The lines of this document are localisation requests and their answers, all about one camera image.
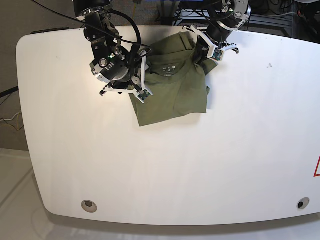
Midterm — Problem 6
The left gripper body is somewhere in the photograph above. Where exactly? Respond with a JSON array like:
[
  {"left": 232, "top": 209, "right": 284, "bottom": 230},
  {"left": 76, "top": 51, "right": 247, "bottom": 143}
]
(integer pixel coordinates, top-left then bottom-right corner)
[{"left": 182, "top": 24, "right": 240, "bottom": 54}]

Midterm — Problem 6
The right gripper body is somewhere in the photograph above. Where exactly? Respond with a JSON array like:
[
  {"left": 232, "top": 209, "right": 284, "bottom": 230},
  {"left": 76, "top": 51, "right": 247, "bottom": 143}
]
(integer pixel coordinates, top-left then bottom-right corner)
[{"left": 99, "top": 47, "right": 152, "bottom": 97}]

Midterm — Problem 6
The olive green T-shirt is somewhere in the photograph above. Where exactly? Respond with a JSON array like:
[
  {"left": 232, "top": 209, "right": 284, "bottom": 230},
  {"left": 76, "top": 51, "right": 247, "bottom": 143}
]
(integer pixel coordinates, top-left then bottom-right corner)
[{"left": 130, "top": 32, "right": 217, "bottom": 127}]

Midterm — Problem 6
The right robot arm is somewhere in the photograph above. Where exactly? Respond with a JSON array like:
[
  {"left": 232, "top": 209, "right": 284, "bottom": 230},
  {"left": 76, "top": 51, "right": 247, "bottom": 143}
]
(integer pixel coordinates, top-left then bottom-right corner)
[{"left": 73, "top": 0, "right": 153, "bottom": 103}]

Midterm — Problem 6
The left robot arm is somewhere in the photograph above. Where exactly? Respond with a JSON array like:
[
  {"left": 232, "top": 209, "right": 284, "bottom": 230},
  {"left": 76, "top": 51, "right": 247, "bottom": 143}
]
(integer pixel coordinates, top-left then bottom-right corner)
[{"left": 182, "top": 0, "right": 251, "bottom": 63}]

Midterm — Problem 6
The left table grommet hole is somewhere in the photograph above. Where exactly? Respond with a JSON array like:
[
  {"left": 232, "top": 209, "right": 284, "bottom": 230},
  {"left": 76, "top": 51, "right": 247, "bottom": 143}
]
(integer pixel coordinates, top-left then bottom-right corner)
[{"left": 81, "top": 200, "right": 98, "bottom": 213}]

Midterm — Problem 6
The table grommet hole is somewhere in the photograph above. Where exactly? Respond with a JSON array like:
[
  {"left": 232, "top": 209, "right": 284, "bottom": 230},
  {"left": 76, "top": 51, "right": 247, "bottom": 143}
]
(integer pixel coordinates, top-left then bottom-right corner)
[
  {"left": 81, "top": 200, "right": 98, "bottom": 213},
  {"left": 297, "top": 197, "right": 310, "bottom": 210}
]

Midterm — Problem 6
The red triangle warning sticker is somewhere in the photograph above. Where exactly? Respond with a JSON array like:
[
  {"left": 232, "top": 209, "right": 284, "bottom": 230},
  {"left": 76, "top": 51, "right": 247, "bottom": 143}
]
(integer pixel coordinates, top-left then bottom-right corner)
[{"left": 313, "top": 158, "right": 320, "bottom": 177}]

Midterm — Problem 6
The right table grommet hole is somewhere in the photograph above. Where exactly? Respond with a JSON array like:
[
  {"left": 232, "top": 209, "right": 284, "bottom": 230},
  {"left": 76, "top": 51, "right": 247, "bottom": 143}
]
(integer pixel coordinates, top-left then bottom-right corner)
[{"left": 297, "top": 197, "right": 310, "bottom": 210}]

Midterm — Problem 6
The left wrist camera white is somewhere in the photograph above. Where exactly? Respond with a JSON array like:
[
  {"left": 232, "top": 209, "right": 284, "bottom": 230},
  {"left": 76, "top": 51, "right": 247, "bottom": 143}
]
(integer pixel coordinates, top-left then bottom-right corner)
[{"left": 207, "top": 48, "right": 225, "bottom": 62}]

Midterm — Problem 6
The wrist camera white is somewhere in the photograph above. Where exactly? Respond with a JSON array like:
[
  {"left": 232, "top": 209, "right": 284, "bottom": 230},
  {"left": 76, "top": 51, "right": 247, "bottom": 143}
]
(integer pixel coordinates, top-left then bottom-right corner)
[
  {"left": 207, "top": 48, "right": 225, "bottom": 62},
  {"left": 135, "top": 89, "right": 153, "bottom": 104}
]

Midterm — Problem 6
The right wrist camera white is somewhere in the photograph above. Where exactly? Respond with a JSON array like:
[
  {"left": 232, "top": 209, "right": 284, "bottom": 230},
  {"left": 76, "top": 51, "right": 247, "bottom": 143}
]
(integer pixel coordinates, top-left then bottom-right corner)
[{"left": 135, "top": 89, "right": 153, "bottom": 104}]

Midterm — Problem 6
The aluminium frame rail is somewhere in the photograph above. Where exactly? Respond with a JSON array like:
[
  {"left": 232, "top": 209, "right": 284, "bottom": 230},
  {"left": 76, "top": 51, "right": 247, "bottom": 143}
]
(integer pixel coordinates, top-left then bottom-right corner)
[{"left": 173, "top": 9, "right": 298, "bottom": 28}]

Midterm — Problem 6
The yellow cable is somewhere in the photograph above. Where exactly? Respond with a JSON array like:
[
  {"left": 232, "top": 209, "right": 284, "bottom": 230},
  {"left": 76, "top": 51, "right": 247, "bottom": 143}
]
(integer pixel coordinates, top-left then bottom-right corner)
[{"left": 0, "top": 112, "right": 25, "bottom": 133}]

